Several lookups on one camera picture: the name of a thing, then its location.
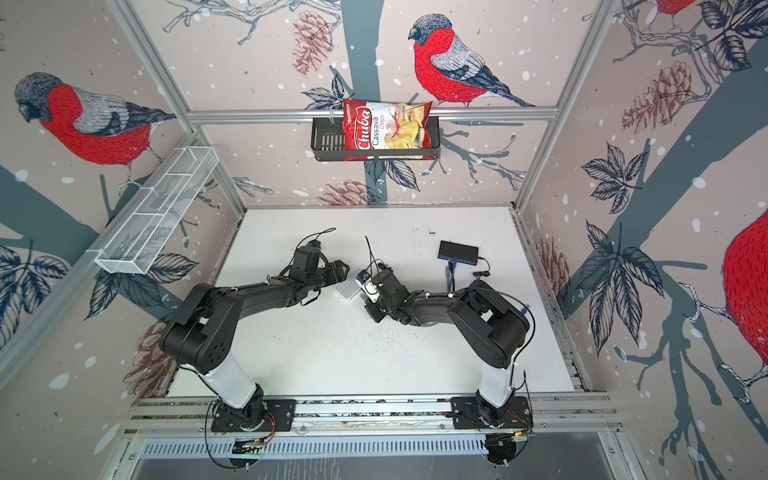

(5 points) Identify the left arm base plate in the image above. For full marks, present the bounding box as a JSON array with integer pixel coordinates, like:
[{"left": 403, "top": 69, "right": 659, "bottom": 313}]
[{"left": 210, "top": 399, "right": 297, "bottom": 433}]

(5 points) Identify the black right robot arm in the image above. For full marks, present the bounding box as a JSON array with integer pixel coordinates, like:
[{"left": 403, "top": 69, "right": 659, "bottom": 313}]
[{"left": 356, "top": 268, "right": 532, "bottom": 428}]

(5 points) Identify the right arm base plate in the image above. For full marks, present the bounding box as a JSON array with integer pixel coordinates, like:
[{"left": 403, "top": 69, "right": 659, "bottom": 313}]
[{"left": 447, "top": 395, "right": 534, "bottom": 430}]

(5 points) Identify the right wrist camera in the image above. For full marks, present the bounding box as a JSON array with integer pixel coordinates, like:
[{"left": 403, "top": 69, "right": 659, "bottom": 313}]
[{"left": 355, "top": 270, "right": 380, "bottom": 303}]

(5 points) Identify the white small switch box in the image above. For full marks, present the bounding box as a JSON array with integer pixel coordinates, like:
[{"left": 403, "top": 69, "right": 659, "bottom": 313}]
[{"left": 334, "top": 279, "right": 360, "bottom": 301}]

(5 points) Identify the black network switch box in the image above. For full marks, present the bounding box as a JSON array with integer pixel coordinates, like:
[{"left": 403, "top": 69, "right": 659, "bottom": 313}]
[{"left": 437, "top": 241, "right": 479, "bottom": 266}]

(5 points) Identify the black wall basket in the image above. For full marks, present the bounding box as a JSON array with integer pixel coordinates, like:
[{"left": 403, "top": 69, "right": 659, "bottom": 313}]
[{"left": 310, "top": 116, "right": 441, "bottom": 162}]

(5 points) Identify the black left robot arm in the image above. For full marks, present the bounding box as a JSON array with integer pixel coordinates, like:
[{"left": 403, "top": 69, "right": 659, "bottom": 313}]
[{"left": 160, "top": 240, "right": 350, "bottom": 429}]

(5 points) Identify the white wire mesh shelf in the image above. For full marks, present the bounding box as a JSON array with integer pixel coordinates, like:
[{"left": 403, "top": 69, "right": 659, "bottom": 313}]
[{"left": 95, "top": 146, "right": 219, "bottom": 274}]

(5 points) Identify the red cassava chips bag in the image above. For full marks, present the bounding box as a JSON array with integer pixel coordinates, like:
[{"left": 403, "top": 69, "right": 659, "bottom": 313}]
[{"left": 342, "top": 99, "right": 435, "bottom": 159}]

